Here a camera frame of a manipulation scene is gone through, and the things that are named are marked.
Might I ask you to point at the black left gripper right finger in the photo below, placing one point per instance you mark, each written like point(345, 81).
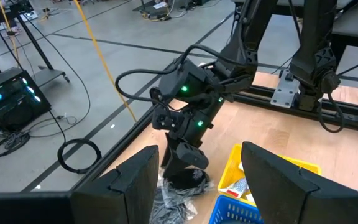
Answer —
point(291, 196)

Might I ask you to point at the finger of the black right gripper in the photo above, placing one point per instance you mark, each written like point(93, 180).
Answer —
point(193, 155)
point(169, 161)

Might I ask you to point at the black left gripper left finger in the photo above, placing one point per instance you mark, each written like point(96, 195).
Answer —
point(126, 196)

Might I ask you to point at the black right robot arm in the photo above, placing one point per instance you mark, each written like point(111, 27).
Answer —
point(314, 31)

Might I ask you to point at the yellow plastic basket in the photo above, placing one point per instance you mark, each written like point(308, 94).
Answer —
point(228, 174)

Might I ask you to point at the white red toothpaste tube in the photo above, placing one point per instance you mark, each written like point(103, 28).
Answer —
point(236, 188)

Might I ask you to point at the blue plastic basket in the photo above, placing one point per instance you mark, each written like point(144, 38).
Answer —
point(232, 211)

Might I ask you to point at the black computer tower with lights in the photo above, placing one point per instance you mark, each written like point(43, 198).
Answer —
point(11, 99)

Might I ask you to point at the black rolling stand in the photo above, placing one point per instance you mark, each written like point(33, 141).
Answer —
point(34, 46)

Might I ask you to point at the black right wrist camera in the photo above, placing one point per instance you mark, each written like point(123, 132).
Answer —
point(185, 79)

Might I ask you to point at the black table frame rail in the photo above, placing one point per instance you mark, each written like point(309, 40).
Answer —
point(120, 149)

